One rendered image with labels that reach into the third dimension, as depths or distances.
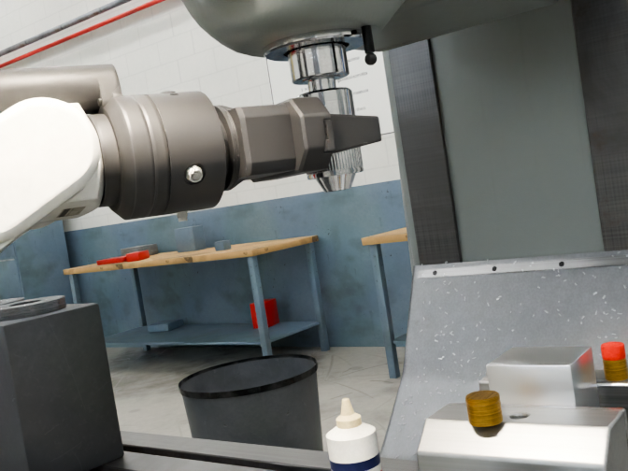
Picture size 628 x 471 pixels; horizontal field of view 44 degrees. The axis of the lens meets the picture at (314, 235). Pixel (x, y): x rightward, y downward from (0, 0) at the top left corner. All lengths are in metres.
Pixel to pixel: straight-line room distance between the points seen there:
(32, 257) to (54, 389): 6.97
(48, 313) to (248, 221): 5.49
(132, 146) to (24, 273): 7.31
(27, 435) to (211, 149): 0.47
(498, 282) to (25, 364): 0.55
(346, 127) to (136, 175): 0.17
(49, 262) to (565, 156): 7.26
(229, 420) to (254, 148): 1.97
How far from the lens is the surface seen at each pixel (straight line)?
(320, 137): 0.57
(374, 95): 5.59
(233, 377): 2.89
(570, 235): 0.95
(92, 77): 0.57
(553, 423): 0.52
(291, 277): 6.18
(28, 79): 0.56
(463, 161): 0.99
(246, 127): 0.56
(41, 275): 7.92
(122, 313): 7.77
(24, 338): 0.91
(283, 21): 0.58
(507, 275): 0.97
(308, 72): 0.62
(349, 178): 0.63
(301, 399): 2.53
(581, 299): 0.93
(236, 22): 0.59
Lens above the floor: 1.19
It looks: 3 degrees down
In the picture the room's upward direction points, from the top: 9 degrees counter-clockwise
